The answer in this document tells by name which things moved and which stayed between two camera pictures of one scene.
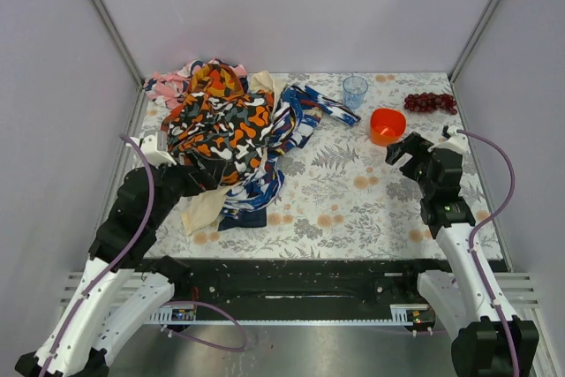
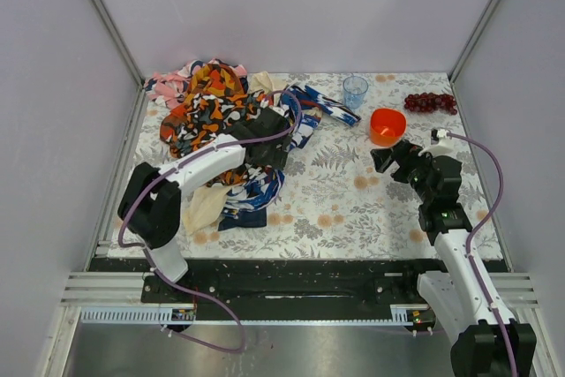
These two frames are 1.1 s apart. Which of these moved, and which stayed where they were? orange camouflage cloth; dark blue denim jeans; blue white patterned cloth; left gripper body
Moved: left gripper body
Stayed: blue white patterned cloth; dark blue denim jeans; orange camouflage cloth
